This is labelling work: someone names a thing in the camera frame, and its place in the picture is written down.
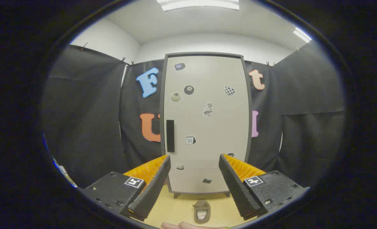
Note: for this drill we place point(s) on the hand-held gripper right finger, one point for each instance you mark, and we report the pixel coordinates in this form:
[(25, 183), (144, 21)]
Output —
[(236, 187)]

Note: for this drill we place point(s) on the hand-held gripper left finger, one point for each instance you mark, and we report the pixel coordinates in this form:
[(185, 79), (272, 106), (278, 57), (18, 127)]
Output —
[(153, 187)]

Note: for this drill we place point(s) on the brown fuzzy shoe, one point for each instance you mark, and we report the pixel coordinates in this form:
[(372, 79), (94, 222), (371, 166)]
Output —
[(198, 206)]

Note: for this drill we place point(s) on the light grey shoe cabinet door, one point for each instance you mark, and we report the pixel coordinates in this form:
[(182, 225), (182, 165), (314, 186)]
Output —
[(207, 127)]

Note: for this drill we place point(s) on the grey shoe cabinet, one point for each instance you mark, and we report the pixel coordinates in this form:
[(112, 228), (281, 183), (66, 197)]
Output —
[(204, 54)]

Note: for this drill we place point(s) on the cluttered white stand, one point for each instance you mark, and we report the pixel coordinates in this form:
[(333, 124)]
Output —
[(66, 176)]

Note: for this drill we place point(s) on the black backdrop cloth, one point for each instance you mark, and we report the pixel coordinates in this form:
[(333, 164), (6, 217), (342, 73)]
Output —
[(80, 111)]

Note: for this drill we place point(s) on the small ceiling light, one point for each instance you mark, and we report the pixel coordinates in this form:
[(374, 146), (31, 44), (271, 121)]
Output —
[(302, 35)]

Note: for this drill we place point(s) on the long ceiling light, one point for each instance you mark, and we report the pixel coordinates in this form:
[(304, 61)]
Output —
[(198, 4)]

